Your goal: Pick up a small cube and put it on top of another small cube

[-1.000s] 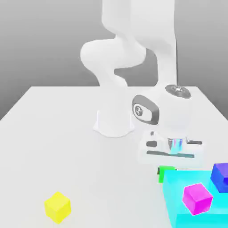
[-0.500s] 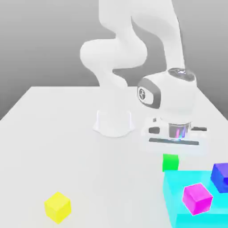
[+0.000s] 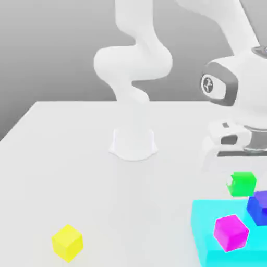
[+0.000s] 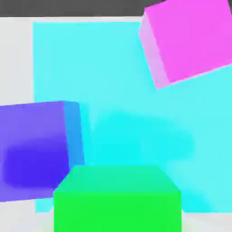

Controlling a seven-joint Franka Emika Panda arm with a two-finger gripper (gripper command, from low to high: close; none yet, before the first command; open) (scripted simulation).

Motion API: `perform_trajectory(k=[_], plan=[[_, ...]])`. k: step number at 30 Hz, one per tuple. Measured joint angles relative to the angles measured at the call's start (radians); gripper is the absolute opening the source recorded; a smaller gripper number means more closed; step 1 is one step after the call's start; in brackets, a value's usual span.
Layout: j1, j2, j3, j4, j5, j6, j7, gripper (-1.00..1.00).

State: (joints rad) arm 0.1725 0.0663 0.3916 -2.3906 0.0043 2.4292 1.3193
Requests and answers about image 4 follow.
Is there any large cyan box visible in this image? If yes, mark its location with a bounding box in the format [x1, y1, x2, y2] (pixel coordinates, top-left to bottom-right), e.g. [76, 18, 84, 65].
[32, 21, 232, 214]

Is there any small purple cube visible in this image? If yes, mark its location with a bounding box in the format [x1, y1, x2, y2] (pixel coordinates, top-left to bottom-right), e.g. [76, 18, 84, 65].
[0, 100, 85, 203]

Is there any small green cube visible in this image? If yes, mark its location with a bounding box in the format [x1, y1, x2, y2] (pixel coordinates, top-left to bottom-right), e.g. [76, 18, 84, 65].
[53, 164, 182, 232]

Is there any small magenta cube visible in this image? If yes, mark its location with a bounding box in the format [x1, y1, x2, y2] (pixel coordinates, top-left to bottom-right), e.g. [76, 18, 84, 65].
[138, 0, 232, 90]

